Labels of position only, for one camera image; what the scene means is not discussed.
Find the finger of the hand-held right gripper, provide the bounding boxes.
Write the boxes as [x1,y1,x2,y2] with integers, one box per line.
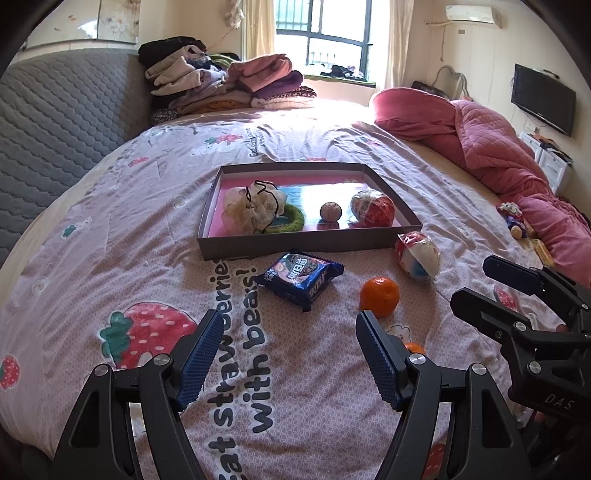
[450,287,536,352]
[482,255,591,324]

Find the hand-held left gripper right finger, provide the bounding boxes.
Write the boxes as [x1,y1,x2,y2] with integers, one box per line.
[355,310,527,480]

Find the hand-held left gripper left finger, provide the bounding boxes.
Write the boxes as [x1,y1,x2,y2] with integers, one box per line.
[51,309,225,480]

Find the white and blue egg toy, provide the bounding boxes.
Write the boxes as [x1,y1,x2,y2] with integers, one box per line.
[396,231,440,281]

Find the blue snack packet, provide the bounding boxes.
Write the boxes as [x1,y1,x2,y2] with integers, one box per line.
[254,250,345,311]

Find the grey cardboard box tray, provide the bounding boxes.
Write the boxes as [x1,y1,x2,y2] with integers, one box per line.
[197,161,424,261]

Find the red and white egg toy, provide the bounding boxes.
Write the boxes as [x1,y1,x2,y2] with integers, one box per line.
[350,189,395,227]

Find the cream scrunchie with black trim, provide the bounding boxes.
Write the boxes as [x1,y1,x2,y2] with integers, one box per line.
[222,181,289,234]

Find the green fuzzy scrunchie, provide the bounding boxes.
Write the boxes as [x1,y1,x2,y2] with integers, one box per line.
[263,203,305,235]

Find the yellow packet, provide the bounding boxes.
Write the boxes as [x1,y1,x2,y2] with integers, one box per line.
[531,237,555,268]

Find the small colourful doll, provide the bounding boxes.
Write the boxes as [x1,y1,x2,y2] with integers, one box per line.
[496,202,534,241]

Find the cream mattress sheet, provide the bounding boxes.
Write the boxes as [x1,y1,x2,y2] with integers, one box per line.
[406,138,555,296]

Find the white drawer cabinet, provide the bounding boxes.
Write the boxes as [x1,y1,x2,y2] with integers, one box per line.
[519,131,575,197]

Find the pink quilt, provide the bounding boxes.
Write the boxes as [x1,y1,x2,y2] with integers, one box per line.
[450,99,591,287]

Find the black television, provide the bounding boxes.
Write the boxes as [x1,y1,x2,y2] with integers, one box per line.
[511,64,577,137]

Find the strawberry print bed sheet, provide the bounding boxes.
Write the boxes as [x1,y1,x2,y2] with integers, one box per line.
[0,113,568,480]

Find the pink pillow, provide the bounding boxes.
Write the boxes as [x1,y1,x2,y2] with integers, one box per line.
[369,87,458,148]

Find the dark bag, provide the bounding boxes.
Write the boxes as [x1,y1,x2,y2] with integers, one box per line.
[410,80,448,97]

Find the cream curtain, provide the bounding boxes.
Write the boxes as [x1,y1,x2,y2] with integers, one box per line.
[376,0,409,90]
[231,0,278,65]

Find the white air conditioner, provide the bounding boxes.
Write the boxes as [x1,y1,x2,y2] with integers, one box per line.
[445,4,495,24]

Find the dark clothes on windowsill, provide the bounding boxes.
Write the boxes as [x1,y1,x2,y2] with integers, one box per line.
[318,65,365,79]

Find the grey quilted headboard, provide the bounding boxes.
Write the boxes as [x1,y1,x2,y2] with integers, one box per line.
[0,48,155,268]

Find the pile of folded clothes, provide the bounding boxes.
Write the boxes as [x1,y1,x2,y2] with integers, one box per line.
[139,39,317,125]

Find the barred window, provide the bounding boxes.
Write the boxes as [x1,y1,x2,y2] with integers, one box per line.
[276,0,391,86]

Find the floral painted cabinet doors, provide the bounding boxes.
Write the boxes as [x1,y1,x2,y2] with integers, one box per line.
[23,0,141,49]

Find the white heart-shaped wire frame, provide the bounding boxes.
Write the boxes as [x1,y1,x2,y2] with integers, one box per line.
[434,65,472,100]

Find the white air conditioner hose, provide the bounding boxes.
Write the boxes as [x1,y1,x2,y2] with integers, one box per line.
[425,21,448,63]

